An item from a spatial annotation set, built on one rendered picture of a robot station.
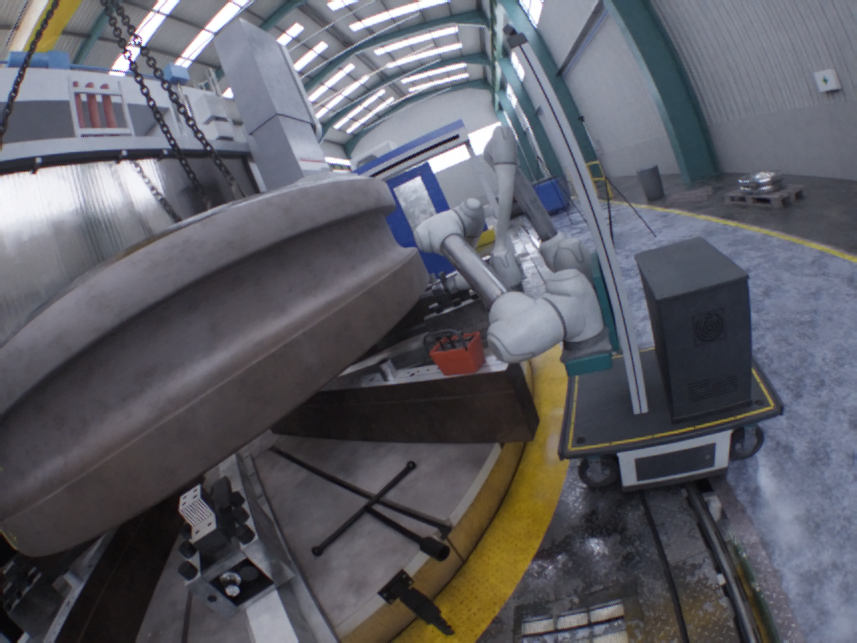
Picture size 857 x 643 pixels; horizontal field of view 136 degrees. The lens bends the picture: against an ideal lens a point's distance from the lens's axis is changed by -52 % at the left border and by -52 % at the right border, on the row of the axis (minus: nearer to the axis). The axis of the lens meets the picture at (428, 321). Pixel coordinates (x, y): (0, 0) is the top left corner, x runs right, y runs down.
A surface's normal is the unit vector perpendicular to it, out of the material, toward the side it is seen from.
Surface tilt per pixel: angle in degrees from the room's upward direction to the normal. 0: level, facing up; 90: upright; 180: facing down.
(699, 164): 90
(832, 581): 0
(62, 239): 90
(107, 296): 90
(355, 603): 0
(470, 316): 90
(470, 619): 0
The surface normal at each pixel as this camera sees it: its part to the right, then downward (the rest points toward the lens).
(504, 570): -0.40, -0.88
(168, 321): 0.62, -0.05
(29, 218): 0.90, -0.33
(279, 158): -0.17, 0.35
